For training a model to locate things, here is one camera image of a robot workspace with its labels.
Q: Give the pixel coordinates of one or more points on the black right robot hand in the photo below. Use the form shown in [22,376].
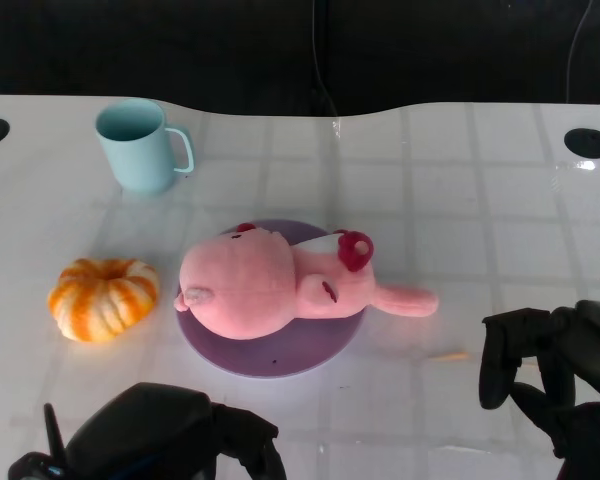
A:
[590,350]

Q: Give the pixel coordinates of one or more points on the pink plush doll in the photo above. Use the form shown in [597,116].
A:
[250,285]

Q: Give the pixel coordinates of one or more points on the light blue mug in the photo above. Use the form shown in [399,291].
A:
[137,160]

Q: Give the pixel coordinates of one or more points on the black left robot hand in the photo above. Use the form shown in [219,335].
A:
[150,430]

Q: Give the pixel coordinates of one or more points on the black fabric backdrop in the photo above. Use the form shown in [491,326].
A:
[180,45]

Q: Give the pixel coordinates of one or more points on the orange white striped pumpkin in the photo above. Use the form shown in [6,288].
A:
[102,305]

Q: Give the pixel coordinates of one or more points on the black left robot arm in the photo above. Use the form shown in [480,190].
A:
[32,470]

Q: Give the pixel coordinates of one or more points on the lavender round plate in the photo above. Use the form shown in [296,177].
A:
[280,355]

